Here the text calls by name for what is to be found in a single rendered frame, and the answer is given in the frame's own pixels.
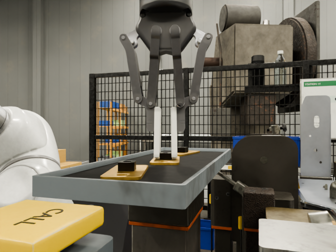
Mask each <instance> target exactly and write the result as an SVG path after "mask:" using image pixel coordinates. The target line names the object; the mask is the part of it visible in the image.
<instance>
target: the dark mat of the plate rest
mask: <svg viewBox="0 0 336 252"><path fill-rule="evenodd" d="M223 153H224V152H218V151H200V153H195V154H190V155H185V156H180V157H179V165H150V161H151V160H152V159H153V158H154V153H151V154H147V155H143V156H139V157H135V158H131V159H127V160H125V161H136V165H148V169H147V171H146V172H145V174H144V175H143V177H142V179H140V180H129V181H137V182H154V183H171V184H182V183H183V182H185V181H186V180H187V179H189V178H190V177H191V176H193V175H194V174H195V173H197V172H198V171H200V170H201V169H202V168H204V167H205V166H206V165H208V164H209V163H210V162H212V161H213V160H214V159H216V158H217V157H219V156H220V155H221V154H223ZM117 165H118V162H115V163H111V164H108V165H104V166H100V167H96V168H92V169H88V170H84V171H80V172H76V173H72V174H68V175H64V176H62V177H71V178H88V179H100V176H101V175H103V174H104V173H106V172H107V171H109V170H110V169H112V168H113V167H115V166H117Z"/></svg>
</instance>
